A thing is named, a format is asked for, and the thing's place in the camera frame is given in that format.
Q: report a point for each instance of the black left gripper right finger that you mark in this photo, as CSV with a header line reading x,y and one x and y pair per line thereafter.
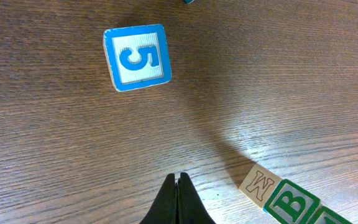
x,y
190,209

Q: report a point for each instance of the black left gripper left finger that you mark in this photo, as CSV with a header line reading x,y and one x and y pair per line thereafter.
x,y
164,207

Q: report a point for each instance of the wooden letter M block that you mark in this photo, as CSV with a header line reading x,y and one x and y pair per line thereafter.
x,y
259,185

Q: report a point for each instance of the green letter B block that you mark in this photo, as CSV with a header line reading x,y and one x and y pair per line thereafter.
x,y
291,204

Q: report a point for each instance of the green letter R block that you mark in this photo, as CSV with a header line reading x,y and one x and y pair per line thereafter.
x,y
325,215

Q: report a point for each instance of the blue number five block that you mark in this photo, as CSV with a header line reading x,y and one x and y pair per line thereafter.
x,y
137,56

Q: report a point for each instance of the baseball picture wooden block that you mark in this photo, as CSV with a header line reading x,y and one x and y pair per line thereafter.
x,y
188,1

